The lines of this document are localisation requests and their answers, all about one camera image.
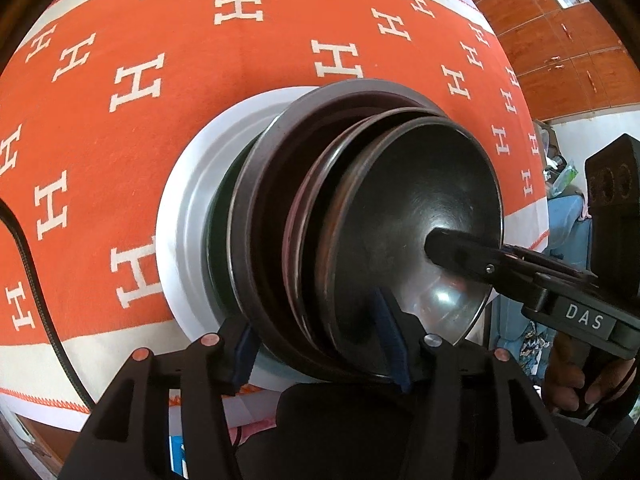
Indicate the grey-blue chair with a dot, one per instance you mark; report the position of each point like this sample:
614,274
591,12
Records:
567,225

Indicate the small steel bowl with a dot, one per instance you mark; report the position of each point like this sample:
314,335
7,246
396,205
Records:
410,190

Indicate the person's right hand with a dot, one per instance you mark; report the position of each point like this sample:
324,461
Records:
562,375

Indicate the wooden wall cabinet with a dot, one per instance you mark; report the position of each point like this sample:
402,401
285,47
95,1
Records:
560,50

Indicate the large steel bowl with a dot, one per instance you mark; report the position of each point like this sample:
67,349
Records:
260,185

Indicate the pink steel bowl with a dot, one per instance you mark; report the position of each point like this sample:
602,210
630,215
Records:
300,220

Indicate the green plate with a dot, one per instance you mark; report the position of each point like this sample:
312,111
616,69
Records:
217,230

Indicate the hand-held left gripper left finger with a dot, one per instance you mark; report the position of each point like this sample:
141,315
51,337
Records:
245,355

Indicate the orange patterned blanket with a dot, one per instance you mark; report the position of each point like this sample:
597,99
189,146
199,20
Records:
200,50

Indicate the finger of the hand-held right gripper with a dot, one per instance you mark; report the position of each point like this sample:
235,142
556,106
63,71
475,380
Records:
465,255
550,265

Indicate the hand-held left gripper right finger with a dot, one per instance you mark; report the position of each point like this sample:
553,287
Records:
392,345

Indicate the white plate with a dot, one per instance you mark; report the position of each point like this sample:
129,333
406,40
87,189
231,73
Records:
185,220

